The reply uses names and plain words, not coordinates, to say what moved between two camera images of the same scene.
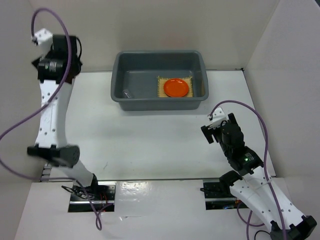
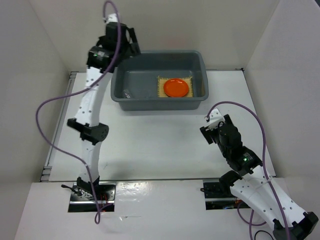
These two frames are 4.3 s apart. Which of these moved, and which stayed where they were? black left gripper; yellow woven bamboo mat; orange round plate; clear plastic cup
Moved: black left gripper
Stayed: clear plastic cup; yellow woven bamboo mat; orange round plate
